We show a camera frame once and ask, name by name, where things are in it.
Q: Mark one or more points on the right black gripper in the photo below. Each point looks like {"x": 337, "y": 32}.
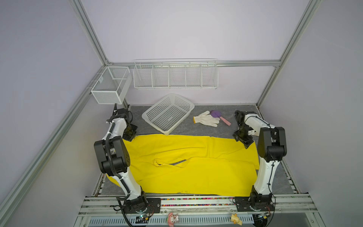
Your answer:
{"x": 246, "y": 142}

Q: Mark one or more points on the beige leather glove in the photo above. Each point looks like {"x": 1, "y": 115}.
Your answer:
{"x": 253, "y": 132}

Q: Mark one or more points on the purple and pink brush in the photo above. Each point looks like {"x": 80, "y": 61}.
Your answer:
{"x": 217, "y": 114}

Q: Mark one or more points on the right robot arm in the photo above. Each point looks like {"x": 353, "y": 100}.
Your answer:
{"x": 271, "y": 148}

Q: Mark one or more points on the white wire wall shelf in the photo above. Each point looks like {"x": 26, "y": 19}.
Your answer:
{"x": 176, "y": 74}

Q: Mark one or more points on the white mesh wall box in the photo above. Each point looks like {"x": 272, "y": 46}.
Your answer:
{"x": 112, "y": 85}

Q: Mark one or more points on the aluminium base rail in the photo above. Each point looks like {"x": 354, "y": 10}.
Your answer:
{"x": 281, "y": 203}

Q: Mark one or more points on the white plastic laundry basket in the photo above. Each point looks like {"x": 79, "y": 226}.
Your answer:
{"x": 168, "y": 113}

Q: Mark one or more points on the yellow duck toy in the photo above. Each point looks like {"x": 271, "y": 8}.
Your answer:
{"x": 236, "y": 220}

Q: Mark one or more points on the white knit glove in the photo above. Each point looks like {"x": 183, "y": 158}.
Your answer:
{"x": 207, "y": 119}

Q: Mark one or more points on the yellow trousers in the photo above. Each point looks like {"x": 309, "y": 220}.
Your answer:
{"x": 181, "y": 164}

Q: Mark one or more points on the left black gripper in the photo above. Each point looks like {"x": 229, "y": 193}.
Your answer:
{"x": 129, "y": 138}

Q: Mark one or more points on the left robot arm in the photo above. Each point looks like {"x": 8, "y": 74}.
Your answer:
{"x": 114, "y": 160}

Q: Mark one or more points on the pink plush toy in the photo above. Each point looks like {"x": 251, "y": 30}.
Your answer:
{"x": 172, "y": 219}

